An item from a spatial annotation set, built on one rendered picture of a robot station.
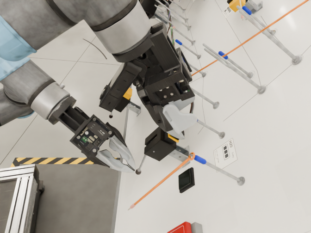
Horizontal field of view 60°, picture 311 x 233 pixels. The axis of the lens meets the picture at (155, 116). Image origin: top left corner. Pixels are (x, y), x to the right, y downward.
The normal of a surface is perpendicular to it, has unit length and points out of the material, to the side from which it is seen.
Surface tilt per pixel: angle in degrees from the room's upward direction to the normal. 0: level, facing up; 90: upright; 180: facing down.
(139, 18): 67
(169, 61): 93
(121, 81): 92
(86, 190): 0
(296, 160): 53
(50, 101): 47
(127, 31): 79
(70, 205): 0
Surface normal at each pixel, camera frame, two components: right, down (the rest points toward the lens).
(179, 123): -0.07, 0.63
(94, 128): 0.21, -0.05
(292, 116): -0.80, -0.45
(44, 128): 0.00, -0.75
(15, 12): -0.10, 0.20
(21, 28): 0.18, 0.63
